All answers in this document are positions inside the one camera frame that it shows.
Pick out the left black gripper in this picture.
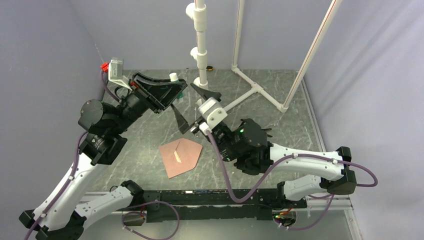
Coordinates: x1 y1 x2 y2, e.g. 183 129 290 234
110 71 187 134

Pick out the green glue stick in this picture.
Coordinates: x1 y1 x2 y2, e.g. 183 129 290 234
169 72 184 102

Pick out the pink brown envelope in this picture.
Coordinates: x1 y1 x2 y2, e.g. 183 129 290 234
158 138 203 179

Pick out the cream paper letter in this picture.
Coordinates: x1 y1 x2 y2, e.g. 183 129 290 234
174 151 182 163

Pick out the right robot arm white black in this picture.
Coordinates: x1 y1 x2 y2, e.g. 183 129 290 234
171 84 358 208

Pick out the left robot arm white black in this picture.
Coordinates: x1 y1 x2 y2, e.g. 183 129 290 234
19 72 188 240

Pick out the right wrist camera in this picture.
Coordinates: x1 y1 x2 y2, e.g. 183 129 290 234
197 97 228 132

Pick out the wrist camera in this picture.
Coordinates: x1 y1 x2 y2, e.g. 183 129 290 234
100 57 131 90
197 97 228 132

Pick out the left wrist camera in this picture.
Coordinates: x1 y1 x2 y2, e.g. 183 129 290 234
100 57 131 90

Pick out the white PVC pipe frame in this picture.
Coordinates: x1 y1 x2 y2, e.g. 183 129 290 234
185 0 343 113

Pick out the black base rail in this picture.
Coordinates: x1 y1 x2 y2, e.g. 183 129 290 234
110 188 307 223

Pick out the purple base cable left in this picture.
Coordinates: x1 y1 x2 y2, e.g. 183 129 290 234
121 200 181 240

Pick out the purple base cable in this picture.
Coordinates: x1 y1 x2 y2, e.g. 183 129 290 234
121 200 181 240
272 194 335 232

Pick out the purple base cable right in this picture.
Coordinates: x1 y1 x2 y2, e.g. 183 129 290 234
272 194 335 232

